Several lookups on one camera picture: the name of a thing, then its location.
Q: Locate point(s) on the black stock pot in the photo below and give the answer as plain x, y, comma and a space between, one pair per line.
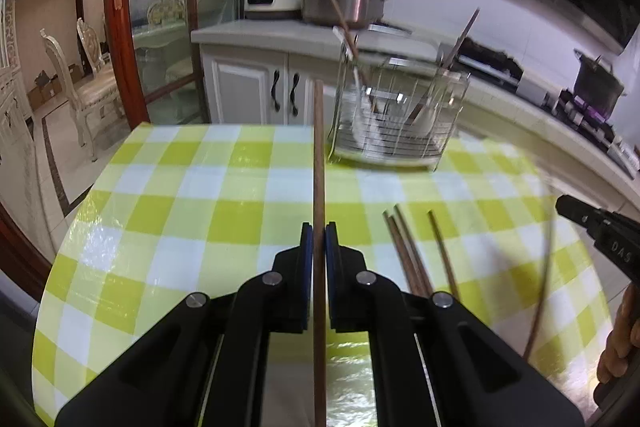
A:
597, 85

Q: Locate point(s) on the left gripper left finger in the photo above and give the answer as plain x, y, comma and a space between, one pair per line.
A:
204, 363

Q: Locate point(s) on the black gas stove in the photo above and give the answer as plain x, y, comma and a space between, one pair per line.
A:
504, 72

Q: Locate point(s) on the metal wire utensil rack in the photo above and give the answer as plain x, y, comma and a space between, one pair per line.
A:
397, 84

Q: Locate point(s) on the person's right hand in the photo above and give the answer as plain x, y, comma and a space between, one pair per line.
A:
624, 337

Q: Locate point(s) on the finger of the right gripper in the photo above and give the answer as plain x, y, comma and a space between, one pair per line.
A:
579, 212

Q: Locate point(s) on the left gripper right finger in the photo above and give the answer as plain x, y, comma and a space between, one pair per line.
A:
434, 362

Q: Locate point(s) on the white ceramic spoon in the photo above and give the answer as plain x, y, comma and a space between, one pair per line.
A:
360, 133
422, 119

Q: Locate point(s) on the brown wooden chopstick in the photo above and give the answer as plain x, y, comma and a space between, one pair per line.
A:
414, 254
407, 256
549, 213
319, 314
402, 251
451, 279
351, 43

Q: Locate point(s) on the green checkered tablecloth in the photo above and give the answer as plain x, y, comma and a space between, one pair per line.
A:
204, 208

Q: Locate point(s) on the white dining chair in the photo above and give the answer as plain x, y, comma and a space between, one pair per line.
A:
94, 96

